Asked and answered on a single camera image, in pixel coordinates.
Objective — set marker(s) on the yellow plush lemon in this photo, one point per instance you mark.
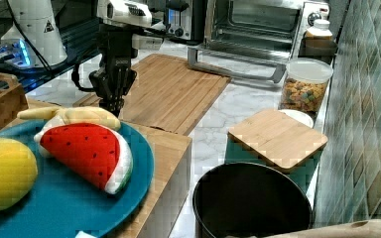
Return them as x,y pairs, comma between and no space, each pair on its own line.
18,171

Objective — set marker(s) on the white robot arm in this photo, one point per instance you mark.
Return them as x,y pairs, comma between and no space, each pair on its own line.
44,37

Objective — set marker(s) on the teal plate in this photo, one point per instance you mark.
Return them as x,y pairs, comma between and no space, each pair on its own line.
61,203

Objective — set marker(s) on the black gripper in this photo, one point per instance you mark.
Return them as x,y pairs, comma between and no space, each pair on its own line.
115,76

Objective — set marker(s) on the wooden cutting board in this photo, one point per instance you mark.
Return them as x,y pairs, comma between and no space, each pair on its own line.
168,95

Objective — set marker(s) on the teal canister with wooden lid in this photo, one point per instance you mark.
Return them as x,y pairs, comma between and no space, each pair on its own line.
275,139

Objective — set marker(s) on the wooden spoon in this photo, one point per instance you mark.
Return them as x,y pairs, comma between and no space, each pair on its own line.
359,229

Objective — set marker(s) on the plush banana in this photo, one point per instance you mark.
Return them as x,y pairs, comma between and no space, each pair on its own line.
58,116

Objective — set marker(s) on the stainless toaster oven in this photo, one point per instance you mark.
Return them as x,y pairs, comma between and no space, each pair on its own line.
265,32

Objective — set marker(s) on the plush watermelon slice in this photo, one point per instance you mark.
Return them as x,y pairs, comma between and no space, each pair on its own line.
97,153

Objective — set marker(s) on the glass jar of colourful cereal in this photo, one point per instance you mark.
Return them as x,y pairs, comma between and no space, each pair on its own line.
305,85

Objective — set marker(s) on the white-capped spice jar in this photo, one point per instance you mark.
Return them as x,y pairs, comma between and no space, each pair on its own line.
319,30

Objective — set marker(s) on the black two-slot toaster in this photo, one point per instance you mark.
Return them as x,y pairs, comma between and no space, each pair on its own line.
179,20

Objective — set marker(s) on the black utensil holder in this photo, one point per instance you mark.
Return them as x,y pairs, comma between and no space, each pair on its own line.
246,200

